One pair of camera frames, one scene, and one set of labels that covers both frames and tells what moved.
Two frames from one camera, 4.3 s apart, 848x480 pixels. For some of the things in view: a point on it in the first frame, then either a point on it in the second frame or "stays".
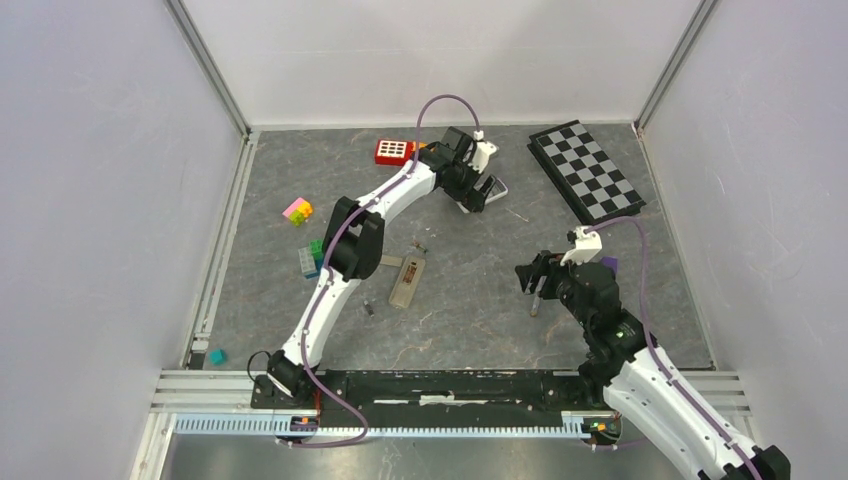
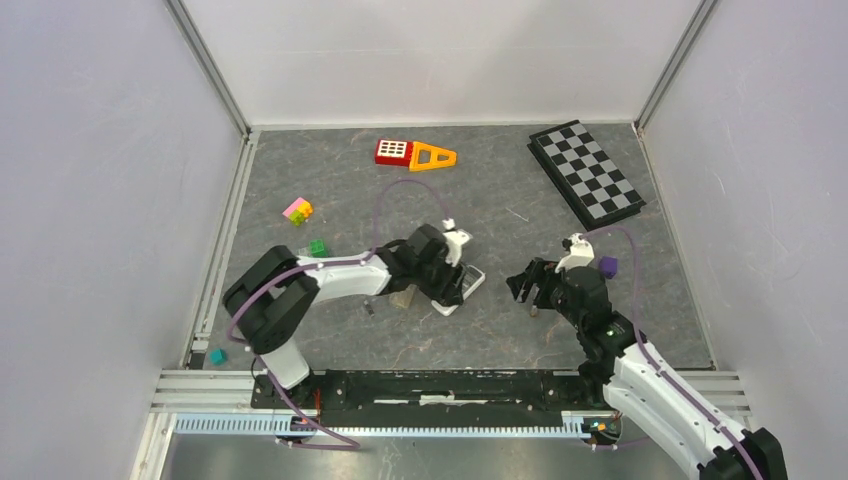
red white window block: (393, 152) stays
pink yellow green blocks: (298, 212) stays
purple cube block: (611, 261) stays
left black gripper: (473, 200) → (449, 292)
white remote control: (499, 190) → (473, 278)
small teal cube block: (218, 357) stays
